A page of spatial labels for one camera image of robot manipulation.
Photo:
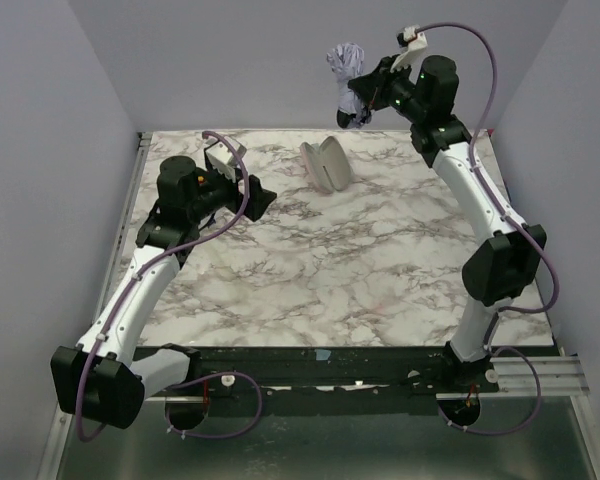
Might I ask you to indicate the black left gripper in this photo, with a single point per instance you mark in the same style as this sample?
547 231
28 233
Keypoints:
238 197

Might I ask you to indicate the aluminium frame rail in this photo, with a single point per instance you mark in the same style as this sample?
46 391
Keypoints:
557 376

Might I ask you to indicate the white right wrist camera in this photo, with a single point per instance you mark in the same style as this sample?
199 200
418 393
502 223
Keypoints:
412 44

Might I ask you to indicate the pink umbrella case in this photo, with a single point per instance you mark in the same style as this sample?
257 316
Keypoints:
327 164

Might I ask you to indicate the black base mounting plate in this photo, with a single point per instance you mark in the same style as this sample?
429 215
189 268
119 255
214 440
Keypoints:
420 371

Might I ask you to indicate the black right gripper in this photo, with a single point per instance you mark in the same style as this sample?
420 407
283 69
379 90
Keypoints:
378 83

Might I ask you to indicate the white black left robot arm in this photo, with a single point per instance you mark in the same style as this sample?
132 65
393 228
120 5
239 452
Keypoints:
98 380

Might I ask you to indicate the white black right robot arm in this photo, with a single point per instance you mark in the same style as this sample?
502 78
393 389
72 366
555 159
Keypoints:
507 255

